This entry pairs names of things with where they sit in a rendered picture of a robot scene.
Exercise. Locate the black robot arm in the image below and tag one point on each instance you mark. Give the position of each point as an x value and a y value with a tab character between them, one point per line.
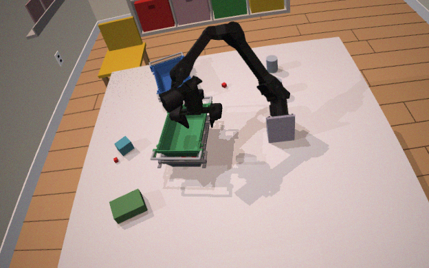
232	33

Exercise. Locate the teal block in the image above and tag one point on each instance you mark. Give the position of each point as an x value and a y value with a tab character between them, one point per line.
124	146

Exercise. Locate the small green block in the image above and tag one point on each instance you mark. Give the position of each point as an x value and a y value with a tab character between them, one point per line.
127	206

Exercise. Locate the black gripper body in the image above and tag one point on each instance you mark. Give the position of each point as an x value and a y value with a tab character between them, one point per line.
196	108

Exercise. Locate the blue plastic tray with grey wire bars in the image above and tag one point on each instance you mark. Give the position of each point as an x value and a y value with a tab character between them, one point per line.
162	73

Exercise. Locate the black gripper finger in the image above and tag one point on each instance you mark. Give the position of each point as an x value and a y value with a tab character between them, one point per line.
183	121
212	122

